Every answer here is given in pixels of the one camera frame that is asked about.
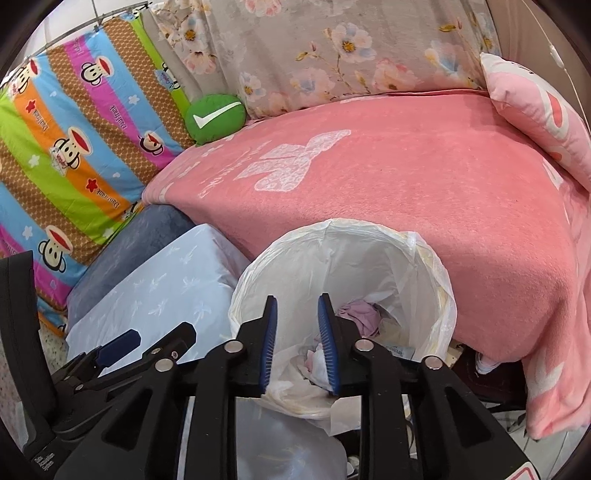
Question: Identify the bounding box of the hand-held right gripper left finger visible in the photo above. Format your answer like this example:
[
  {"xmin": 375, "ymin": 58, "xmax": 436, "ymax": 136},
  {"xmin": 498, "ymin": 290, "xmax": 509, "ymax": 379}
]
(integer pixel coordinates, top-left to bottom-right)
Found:
[{"xmin": 55, "ymin": 295, "xmax": 279, "ymax": 480}]

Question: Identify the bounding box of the green cushion with white tick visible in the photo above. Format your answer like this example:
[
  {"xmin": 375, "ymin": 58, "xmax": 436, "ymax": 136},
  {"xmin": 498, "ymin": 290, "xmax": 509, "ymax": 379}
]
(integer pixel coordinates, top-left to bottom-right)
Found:
[{"xmin": 185, "ymin": 93, "xmax": 247, "ymax": 147}]

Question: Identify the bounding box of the pink blanket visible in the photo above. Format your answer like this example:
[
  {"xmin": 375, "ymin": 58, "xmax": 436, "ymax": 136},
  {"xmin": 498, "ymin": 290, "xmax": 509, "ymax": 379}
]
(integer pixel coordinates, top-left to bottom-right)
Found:
[{"xmin": 141, "ymin": 90, "xmax": 591, "ymax": 439}]

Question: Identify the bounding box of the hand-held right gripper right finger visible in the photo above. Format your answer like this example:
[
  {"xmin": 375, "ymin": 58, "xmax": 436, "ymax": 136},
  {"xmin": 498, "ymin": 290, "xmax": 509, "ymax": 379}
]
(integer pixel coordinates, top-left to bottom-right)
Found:
[{"xmin": 318, "ymin": 293, "xmax": 532, "ymax": 480}]

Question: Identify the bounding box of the striped monkey print quilt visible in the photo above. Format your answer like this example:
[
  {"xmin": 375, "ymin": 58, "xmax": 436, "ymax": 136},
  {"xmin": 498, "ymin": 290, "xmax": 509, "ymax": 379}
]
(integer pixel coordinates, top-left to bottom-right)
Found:
[{"xmin": 0, "ymin": 18, "xmax": 195, "ymax": 337}]

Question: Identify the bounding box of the clear plastic bag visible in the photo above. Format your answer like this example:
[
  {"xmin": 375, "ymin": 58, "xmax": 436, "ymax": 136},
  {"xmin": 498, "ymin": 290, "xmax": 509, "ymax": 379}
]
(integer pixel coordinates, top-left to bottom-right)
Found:
[{"xmin": 235, "ymin": 434, "xmax": 347, "ymax": 480}]

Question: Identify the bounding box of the grey-blue cushion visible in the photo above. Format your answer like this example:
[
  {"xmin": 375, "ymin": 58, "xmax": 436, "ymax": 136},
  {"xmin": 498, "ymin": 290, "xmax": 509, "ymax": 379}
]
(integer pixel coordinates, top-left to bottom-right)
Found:
[{"xmin": 67, "ymin": 203, "xmax": 199, "ymax": 324}]

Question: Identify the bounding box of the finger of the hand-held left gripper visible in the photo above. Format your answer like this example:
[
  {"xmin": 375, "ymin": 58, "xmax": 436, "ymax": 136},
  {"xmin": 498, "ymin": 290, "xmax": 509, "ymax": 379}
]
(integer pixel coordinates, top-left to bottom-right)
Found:
[
  {"xmin": 95, "ymin": 329, "xmax": 141, "ymax": 367},
  {"xmin": 141, "ymin": 322, "xmax": 197, "ymax": 365}
]

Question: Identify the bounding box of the grey floral quilt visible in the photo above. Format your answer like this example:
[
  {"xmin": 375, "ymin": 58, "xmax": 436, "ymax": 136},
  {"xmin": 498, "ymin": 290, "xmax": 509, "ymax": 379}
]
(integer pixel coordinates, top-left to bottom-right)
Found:
[{"xmin": 150, "ymin": 0, "xmax": 504, "ymax": 118}]

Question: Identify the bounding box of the pink pillow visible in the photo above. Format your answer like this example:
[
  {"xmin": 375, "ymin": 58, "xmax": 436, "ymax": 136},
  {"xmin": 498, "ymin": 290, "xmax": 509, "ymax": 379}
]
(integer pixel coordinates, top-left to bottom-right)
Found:
[{"xmin": 480, "ymin": 52, "xmax": 591, "ymax": 190}]

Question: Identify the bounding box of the white cable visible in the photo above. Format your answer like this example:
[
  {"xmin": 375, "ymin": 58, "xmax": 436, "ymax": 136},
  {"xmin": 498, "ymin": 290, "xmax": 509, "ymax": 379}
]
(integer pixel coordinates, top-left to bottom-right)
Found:
[{"xmin": 524, "ymin": 0, "xmax": 571, "ymax": 70}]

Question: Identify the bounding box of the white trash bin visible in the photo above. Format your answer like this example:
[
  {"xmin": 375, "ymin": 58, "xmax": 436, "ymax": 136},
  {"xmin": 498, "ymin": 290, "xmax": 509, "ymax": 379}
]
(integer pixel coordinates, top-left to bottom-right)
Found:
[{"xmin": 229, "ymin": 218, "xmax": 458, "ymax": 416}]

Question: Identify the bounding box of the white tissue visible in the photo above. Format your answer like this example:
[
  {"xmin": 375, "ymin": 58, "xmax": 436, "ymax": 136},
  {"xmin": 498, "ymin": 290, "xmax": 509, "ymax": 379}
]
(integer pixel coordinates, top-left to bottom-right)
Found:
[{"xmin": 302, "ymin": 348, "xmax": 331, "ymax": 384}]

